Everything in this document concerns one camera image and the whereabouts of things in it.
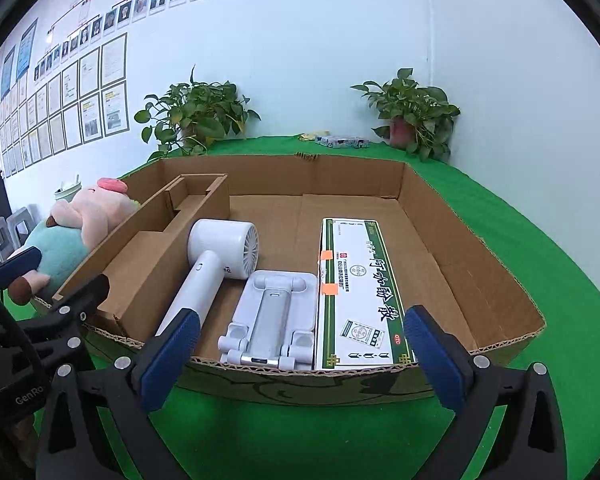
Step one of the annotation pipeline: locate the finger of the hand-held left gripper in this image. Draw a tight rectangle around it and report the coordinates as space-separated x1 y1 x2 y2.
0 246 43 295
10 274 111 376

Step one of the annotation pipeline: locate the cardboard divider insert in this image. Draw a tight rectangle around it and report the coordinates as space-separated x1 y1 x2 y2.
57 174 230 343

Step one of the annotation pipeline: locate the black cable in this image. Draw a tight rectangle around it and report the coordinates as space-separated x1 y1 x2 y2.
0 275 48 396

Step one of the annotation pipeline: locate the blue wall poster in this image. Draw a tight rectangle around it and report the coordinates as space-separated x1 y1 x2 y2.
0 45 17 104
16 18 39 82

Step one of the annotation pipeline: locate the grey stool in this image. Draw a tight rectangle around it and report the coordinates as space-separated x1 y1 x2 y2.
0 204 37 256

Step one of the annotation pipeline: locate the white folding phone stand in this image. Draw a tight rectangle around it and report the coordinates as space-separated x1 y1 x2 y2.
217 270 318 371

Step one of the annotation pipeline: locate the white hair dryer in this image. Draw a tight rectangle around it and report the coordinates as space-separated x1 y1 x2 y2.
155 218 258 338

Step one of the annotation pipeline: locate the pink pig plush toy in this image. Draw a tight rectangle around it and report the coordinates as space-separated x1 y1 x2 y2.
7 177 142 307

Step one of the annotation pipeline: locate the large cardboard box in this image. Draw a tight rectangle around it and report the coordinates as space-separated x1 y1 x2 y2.
32 154 546 406

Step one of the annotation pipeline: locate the white and green medicine box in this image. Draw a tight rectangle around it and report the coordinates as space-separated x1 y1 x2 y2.
314 217 416 371

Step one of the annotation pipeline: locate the colourful printed packet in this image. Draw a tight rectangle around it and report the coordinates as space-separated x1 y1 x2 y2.
314 135 371 150

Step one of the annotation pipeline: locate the bushy potted plant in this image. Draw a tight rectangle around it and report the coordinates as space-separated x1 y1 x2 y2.
134 65 262 162

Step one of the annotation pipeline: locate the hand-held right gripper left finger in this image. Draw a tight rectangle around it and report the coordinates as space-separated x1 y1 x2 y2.
35 307 202 480

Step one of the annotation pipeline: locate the potted plant in red pot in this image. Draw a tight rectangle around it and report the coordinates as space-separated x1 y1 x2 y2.
350 67 462 163

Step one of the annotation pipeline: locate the group of framed wall documents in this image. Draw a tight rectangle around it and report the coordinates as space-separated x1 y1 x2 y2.
0 32 131 181

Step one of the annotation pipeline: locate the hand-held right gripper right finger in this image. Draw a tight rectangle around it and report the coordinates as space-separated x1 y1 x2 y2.
402 305 568 480

